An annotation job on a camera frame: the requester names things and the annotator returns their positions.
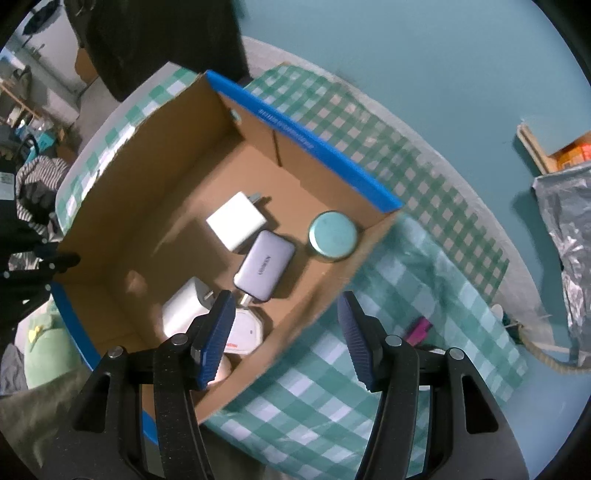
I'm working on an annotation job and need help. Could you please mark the orange box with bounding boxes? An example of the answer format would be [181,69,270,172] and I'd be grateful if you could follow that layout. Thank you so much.
[551,131,591,174]

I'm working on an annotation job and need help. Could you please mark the silver plastic bag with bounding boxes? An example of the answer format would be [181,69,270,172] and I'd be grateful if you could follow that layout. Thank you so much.
[532,164,591,365]

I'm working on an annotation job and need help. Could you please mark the olive green cloth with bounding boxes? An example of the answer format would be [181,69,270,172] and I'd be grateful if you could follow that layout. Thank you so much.
[0,369,153,480]

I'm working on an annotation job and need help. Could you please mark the white rounded wall charger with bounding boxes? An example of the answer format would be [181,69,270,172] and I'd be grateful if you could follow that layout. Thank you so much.
[161,276,218,340]

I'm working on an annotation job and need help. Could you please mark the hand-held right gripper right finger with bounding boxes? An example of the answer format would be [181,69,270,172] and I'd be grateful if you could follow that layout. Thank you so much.
[337,291,532,480]

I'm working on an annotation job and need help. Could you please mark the striped grey white cloth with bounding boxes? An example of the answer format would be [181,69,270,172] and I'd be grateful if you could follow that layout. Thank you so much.
[16,156,70,241]

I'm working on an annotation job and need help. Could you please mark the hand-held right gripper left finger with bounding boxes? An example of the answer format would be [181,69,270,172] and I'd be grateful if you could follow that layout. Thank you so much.
[37,290,237,480]

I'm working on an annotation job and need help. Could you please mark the beige rope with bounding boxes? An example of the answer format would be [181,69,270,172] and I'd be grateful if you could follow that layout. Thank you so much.
[508,318,591,377]

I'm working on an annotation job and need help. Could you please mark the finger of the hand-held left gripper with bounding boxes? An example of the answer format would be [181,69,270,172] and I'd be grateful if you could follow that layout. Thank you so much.
[13,251,82,283]

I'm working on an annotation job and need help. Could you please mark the wooden slat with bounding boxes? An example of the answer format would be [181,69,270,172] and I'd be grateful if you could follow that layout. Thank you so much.
[516,122,555,174]

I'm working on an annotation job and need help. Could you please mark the small pink object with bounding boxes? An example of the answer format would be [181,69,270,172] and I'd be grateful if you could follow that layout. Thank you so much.
[404,318,435,346]

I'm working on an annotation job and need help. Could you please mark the cluttered wooden rack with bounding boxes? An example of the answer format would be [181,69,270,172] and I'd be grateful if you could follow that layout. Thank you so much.
[0,65,47,139]

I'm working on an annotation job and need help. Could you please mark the grey rounded power hub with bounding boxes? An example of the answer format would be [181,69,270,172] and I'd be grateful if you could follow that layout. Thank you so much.
[233,230,297,304]

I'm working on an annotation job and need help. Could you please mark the cardboard box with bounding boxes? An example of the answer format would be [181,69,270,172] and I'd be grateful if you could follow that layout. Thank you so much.
[50,70,404,439]

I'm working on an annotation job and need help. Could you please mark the green checkered tablecloth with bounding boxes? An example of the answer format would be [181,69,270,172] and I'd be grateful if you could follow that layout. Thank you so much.
[55,62,529,467]

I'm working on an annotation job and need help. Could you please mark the white adapter with red label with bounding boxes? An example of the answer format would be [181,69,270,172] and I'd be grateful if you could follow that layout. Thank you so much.
[224,307,266,356]

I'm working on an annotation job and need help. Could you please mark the white square wall charger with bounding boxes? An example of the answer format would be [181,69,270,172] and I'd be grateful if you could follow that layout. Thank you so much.
[205,191,271,252]

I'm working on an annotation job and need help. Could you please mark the small white round object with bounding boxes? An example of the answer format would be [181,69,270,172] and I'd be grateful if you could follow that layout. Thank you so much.
[208,354,232,387]

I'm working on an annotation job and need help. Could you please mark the black chair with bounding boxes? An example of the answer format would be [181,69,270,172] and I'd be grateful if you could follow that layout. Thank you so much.
[65,0,252,103]

